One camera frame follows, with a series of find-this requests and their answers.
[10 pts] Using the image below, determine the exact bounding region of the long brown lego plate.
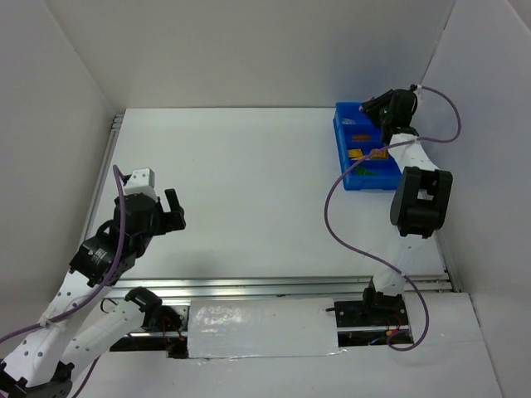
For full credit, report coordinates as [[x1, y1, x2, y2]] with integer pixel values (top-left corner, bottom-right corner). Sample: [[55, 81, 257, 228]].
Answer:
[[352, 134, 371, 142]]

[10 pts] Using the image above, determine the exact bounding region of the yellow round orange-print lego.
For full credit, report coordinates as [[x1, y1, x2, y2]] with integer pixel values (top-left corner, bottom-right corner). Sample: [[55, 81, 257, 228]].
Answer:
[[370, 148, 389, 160]]

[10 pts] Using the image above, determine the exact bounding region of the yellow lego brick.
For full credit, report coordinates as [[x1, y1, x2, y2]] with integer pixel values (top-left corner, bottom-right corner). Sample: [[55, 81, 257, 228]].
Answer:
[[348, 148, 364, 161]]

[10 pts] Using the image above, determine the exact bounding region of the green lego brick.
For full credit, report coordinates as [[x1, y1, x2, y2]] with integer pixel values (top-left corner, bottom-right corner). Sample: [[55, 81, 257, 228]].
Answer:
[[354, 167, 376, 177]]

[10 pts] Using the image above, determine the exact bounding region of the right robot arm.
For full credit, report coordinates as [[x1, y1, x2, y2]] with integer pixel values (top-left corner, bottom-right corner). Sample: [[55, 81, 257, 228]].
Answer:
[[361, 85, 453, 318]]

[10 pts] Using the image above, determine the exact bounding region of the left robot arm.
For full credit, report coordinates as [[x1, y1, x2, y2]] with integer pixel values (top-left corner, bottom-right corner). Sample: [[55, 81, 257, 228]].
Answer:
[[1, 189, 186, 397]]

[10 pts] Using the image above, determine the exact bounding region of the blue compartment bin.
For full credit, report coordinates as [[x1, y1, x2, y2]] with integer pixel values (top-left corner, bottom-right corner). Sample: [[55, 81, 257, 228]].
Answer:
[[333, 102, 402, 191]]

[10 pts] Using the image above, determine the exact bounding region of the white taped panel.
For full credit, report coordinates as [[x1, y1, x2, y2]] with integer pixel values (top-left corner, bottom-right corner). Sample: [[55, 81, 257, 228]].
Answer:
[[188, 298, 339, 359]]

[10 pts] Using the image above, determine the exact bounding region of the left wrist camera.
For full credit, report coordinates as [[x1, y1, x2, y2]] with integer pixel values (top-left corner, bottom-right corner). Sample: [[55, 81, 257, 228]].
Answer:
[[124, 167, 157, 200]]

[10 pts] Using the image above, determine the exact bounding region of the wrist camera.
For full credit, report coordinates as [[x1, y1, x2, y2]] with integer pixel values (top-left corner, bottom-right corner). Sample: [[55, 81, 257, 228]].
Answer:
[[410, 84, 424, 104], [124, 167, 157, 200]]

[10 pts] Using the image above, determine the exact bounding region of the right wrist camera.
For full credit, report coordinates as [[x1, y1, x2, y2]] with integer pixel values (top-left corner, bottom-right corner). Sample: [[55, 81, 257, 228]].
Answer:
[[410, 84, 424, 104]]

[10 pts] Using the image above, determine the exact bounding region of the aluminium front rail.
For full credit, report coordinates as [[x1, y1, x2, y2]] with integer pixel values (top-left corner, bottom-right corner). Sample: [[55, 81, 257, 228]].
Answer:
[[111, 276, 457, 299]]

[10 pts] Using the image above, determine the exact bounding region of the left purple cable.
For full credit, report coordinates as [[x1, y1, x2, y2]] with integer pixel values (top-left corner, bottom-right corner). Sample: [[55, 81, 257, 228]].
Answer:
[[0, 164, 129, 398]]

